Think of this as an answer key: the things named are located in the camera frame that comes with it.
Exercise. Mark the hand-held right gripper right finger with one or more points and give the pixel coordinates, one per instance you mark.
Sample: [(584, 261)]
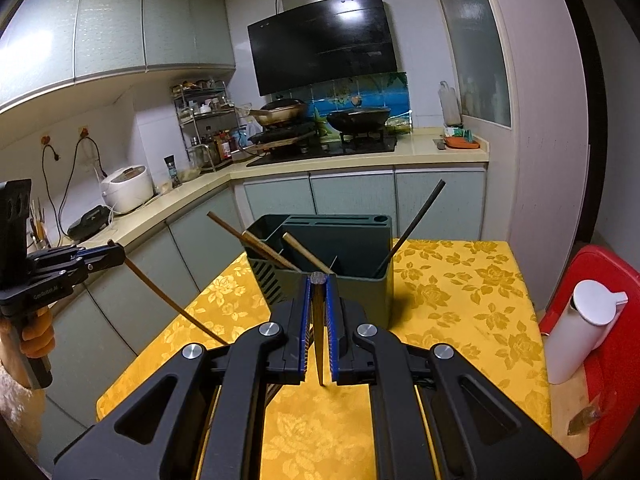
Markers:
[(331, 325)]

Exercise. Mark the small clear plastic wrapper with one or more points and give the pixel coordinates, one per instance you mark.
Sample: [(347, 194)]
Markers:
[(582, 419)]

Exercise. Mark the dark green utensil holder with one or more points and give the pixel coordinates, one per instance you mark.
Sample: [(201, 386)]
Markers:
[(367, 295)]

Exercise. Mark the black gas hob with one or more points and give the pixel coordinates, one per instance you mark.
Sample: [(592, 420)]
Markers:
[(300, 152)]

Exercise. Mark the white plastic bottle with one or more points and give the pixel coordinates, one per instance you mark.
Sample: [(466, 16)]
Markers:
[(450, 107)]

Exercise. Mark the orange tray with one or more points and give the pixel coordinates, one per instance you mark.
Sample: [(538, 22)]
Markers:
[(462, 142)]

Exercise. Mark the row of sauce bottles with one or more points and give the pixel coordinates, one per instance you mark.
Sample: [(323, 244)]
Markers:
[(222, 145)]

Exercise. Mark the white kettle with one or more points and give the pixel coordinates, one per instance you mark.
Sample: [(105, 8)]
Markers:
[(575, 340)]

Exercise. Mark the person's left hand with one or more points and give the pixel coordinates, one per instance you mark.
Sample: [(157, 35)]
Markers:
[(40, 340)]

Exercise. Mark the dark brown wooden chopstick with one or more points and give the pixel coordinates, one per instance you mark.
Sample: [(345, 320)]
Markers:
[(272, 394), (209, 425)]

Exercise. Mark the person's left forearm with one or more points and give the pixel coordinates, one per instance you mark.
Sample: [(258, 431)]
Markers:
[(12, 395)]

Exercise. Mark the red plastic chair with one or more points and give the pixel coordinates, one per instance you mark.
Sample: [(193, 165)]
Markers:
[(615, 340)]

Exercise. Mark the white rice cooker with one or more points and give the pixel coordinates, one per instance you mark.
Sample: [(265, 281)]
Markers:
[(127, 190)]

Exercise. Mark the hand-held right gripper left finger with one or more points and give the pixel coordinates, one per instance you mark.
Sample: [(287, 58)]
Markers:
[(302, 325)]

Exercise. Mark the frosted glass cabinet door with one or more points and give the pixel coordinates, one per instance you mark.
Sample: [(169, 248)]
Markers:
[(470, 45)]

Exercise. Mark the golden wok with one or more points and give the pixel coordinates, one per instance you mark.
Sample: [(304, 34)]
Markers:
[(282, 112)]

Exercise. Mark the metal spice rack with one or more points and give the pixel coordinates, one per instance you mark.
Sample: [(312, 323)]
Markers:
[(200, 120)]

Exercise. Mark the black glass range hood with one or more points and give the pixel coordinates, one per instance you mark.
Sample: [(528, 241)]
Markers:
[(325, 45)]

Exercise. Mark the black chopstick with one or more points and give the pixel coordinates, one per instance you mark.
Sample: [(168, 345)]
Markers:
[(320, 355), (383, 264)]

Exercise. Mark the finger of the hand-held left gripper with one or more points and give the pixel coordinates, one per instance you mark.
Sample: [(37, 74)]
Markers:
[(75, 251), (112, 255)]

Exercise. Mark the black countertop appliance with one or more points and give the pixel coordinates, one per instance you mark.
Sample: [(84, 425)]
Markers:
[(90, 222)]

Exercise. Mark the yellow floral tablecloth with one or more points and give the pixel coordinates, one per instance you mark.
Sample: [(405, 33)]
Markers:
[(450, 320)]

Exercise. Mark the black pepper grinder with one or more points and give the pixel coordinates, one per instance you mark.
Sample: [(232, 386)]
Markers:
[(173, 172)]

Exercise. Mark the pale green wall cabinet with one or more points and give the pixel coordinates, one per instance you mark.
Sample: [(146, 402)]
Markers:
[(115, 25)]

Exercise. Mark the black wok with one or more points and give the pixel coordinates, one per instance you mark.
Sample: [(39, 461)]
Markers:
[(357, 119)]

